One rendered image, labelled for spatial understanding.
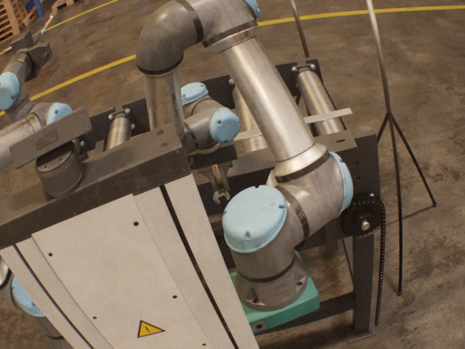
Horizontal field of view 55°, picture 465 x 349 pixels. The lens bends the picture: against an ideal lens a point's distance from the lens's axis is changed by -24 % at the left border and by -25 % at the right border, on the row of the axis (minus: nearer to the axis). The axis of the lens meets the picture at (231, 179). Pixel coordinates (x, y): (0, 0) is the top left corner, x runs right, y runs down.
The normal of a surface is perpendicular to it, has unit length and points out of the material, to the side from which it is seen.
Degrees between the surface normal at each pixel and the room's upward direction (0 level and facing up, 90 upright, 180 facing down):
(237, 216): 7
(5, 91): 90
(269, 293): 72
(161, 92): 110
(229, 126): 90
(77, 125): 61
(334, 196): 66
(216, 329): 90
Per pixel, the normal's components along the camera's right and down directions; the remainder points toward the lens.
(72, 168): 0.83, 0.19
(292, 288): 0.53, 0.15
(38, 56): 0.10, 0.63
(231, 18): 0.27, 0.07
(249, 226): -0.32, -0.68
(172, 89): 0.67, 0.64
